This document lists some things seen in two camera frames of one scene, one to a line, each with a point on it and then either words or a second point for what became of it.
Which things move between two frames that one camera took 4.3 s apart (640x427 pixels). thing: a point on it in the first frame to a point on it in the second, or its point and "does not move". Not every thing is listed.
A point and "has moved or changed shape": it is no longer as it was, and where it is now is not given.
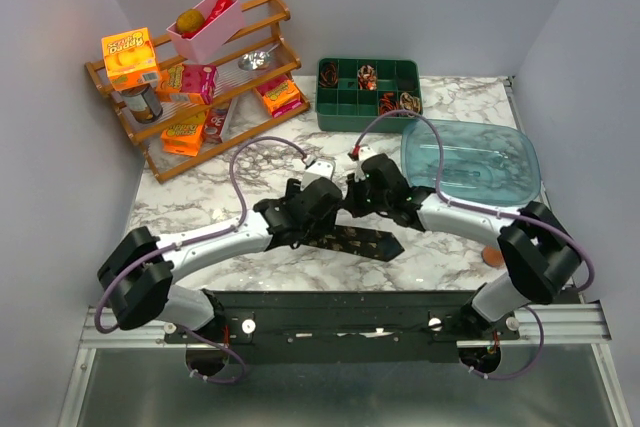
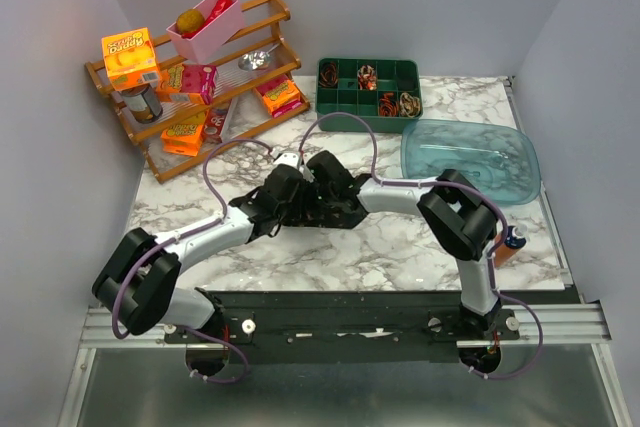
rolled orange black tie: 387,103 does not move
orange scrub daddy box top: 130,60 does not move
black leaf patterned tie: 362,242 has moved or changed shape
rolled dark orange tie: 329,75 does not move
